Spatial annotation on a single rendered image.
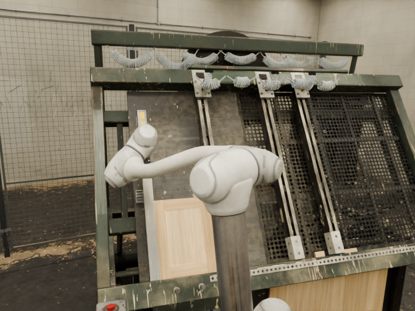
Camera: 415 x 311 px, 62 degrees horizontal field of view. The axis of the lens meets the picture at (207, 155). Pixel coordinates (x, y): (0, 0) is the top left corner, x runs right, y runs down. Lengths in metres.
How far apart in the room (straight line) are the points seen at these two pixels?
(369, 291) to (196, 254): 1.37
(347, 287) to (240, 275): 1.66
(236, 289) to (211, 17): 6.67
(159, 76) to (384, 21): 6.19
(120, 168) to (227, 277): 0.61
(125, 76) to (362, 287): 2.09
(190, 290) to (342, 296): 1.19
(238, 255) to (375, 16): 7.25
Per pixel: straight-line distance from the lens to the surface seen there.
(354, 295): 2.72
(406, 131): 2.84
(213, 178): 0.90
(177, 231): 1.88
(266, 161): 1.06
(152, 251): 1.83
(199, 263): 1.89
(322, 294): 2.55
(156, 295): 1.81
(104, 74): 2.10
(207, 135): 2.03
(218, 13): 7.49
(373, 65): 7.82
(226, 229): 1.00
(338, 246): 2.17
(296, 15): 8.61
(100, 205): 1.85
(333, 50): 3.14
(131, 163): 1.37
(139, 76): 2.11
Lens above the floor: 1.88
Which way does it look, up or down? 12 degrees down
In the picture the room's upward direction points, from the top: 1 degrees clockwise
